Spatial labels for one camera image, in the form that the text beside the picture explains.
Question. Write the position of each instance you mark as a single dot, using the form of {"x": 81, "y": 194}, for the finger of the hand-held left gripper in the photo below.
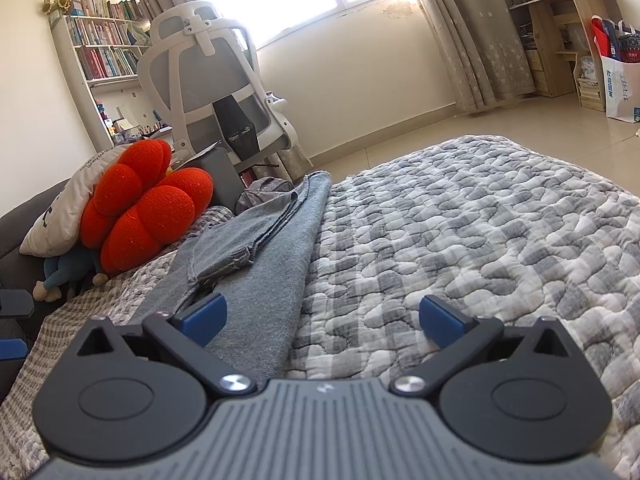
{"x": 12, "y": 350}
{"x": 15, "y": 304}

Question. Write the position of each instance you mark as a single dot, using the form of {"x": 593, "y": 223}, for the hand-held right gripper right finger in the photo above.
{"x": 440, "y": 320}

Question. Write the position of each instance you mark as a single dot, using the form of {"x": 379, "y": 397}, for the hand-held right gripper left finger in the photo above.
{"x": 202, "y": 317}

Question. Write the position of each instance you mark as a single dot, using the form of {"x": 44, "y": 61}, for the grey knit sweater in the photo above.
{"x": 270, "y": 285}

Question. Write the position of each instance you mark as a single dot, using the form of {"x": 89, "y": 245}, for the blue plush toy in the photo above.
{"x": 62, "y": 270}

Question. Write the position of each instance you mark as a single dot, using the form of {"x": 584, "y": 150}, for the dark grey sofa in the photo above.
{"x": 15, "y": 240}

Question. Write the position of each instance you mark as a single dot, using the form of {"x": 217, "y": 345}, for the grey checked blanket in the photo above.
{"x": 450, "y": 240}

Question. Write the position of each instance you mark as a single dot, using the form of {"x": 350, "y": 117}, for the white printed pillow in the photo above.
{"x": 55, "y": 215}

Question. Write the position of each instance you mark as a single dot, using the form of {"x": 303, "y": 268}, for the red pumpkin cushion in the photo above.
{"x": 145, "y": 225}

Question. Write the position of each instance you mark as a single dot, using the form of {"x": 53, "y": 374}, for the grey backpack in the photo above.
{"x": 265, "y": 190}

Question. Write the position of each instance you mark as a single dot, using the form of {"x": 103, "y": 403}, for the dark grey box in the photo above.
{"x": 220, "y": 175}

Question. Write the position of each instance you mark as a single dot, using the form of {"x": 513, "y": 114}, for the cluttered white desk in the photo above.
{"x": 150, "y": 135}

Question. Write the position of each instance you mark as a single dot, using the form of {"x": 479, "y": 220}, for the white bookshelf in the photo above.
{"x": 112, "y": 79}

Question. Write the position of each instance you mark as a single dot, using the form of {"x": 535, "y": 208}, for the white office chair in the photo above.
{"x": 200, "y": 70}

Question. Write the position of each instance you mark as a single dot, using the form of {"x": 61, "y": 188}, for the rows of books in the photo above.
{"x": 105, "y": 60}

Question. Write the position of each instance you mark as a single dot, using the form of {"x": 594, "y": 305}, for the white shopping bag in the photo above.
{"x": 622, "y": 90}

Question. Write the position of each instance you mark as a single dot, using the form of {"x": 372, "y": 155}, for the sunflower decoration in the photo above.
{"x": 62, "y": 2}

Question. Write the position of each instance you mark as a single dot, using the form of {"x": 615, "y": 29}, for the red bag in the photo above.
{"x": 600, "y": 35}

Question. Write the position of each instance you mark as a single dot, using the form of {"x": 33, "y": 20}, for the dark blue gift bag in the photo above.
{"x": 627, "y": 47}

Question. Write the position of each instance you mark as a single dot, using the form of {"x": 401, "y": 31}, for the wooden desk shelf unit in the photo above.
{"x": 585, "y": 10}

